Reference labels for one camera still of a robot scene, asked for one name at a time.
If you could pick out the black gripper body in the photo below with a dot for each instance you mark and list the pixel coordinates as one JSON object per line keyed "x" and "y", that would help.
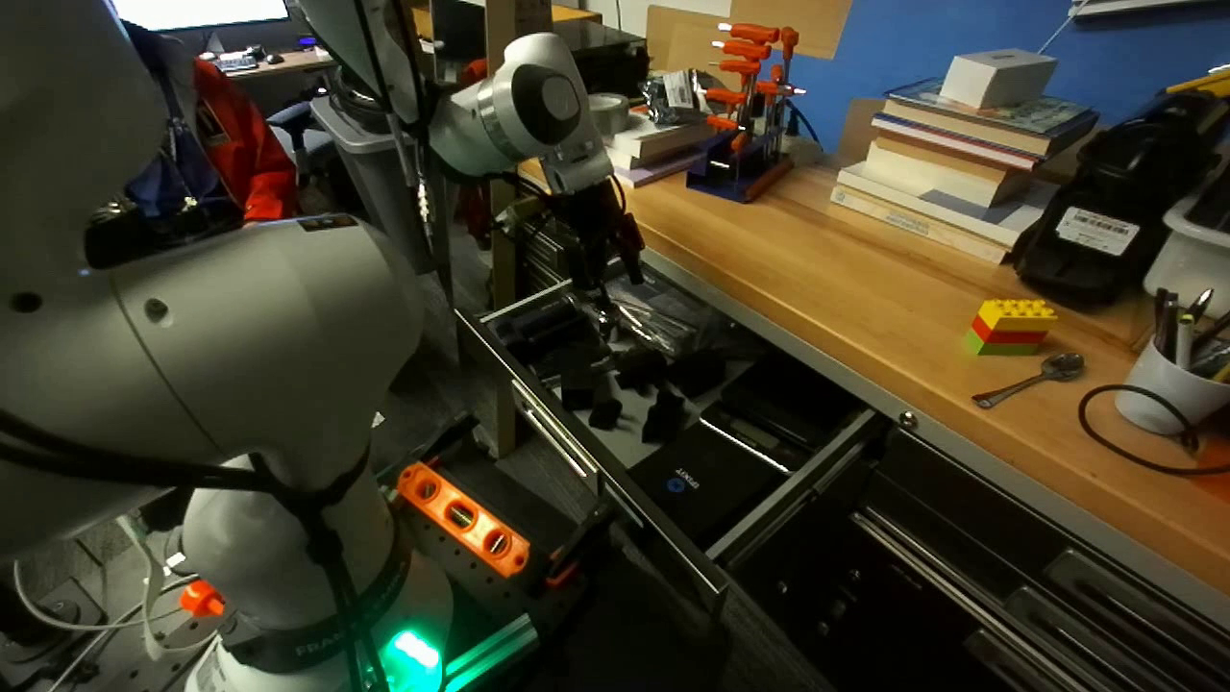
{"x": 599, "y": 217}

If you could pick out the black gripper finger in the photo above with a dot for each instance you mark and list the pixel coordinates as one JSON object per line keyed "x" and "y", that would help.
{"x": 633, "y": 263}
{"x": 592, "y": 279}

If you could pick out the black notched plastic block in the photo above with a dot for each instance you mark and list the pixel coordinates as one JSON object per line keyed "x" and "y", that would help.
{"x": 664, "y": 417}

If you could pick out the grey metal drawer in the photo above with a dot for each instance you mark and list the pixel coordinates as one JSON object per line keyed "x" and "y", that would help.
{"x": 615, "y": 447}

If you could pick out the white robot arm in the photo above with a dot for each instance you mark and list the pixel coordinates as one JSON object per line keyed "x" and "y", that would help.
{"x": 254, "y": 358}

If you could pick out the black drawer cabinet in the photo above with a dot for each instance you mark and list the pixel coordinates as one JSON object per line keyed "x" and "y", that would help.
{"x": 1025, "y": 590}

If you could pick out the clear plastic bags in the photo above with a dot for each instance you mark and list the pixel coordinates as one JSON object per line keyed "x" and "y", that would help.
{"x": 665, "y": 313}

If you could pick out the black parts tray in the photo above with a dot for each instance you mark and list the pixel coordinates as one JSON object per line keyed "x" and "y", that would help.
{"x": 553, "y": 338}

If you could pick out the white box stack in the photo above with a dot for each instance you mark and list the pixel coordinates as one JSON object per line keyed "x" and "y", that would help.
{"x": 658, "y": 149}

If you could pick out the small black plastic part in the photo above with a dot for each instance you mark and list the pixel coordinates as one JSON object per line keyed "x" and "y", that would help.
{"x": 605, "y": 413}

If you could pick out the shiny plastic packet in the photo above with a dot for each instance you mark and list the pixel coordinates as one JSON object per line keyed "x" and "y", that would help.
{"x": 676, "y": 94}

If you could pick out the red hex key set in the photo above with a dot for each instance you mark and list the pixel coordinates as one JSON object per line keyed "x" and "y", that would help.
{"x": 750, "y": 102}

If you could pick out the grey trash bin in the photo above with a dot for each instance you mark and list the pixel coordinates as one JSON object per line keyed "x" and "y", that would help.
{"x": 372, "y": 159}

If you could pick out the black iFixit case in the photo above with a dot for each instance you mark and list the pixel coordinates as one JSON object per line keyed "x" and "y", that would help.
{"x": 697, "y": 488}

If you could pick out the orange spirit level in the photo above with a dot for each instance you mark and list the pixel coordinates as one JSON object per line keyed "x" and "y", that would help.
{"x": 464, "y": 522}

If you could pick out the cork pin board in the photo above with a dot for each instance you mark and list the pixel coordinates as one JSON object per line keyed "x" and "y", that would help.
{"x": 819, "y": 24}

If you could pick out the stack of books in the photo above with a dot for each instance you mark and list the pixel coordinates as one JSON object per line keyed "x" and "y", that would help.
{"x": 961, "y": 166}

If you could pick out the yellow red green brick stack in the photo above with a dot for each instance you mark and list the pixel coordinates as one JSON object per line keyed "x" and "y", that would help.
{"x": 1018, "y": 321}

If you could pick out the small white box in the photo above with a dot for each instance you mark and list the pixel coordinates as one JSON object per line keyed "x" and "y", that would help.
{"x": 998, "y": 80}

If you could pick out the small metal wrench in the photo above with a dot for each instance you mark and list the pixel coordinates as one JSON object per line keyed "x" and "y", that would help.
{"x": 1025, "y": 382}

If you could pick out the lit computer monitor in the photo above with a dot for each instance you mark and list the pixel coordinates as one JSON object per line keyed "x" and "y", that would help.
{"x": 193, "y": 10}

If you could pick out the black yellow tool case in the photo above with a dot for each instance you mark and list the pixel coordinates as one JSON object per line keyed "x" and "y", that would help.
{"x": 1100, "y": 195}

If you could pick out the small orange clamp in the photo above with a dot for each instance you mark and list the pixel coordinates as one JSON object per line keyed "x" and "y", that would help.
{"x": 200, "y": 596}

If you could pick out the white cup with pens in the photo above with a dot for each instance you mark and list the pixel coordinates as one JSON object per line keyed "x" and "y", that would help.
{"x": 1157, "y": 385}

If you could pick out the white plastic bin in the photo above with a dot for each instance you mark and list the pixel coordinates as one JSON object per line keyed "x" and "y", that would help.
{"x": 1197, "y": 250}

